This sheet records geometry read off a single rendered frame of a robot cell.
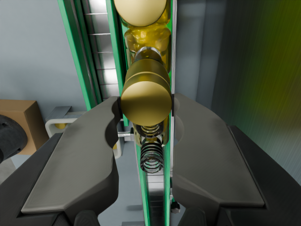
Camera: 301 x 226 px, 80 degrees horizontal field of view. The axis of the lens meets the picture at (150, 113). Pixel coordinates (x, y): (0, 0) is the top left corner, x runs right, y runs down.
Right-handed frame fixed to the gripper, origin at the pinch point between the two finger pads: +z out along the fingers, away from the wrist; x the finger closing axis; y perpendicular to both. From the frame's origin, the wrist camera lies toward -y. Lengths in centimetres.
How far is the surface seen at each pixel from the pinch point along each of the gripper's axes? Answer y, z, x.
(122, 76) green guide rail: 6.5, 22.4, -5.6
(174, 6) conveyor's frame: -4.1, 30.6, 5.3
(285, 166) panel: 7.4, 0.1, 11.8
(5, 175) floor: 146, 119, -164
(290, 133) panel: 4.5, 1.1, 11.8
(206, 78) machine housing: 13.2, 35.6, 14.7
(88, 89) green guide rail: 9.2, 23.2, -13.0
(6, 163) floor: 129, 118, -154
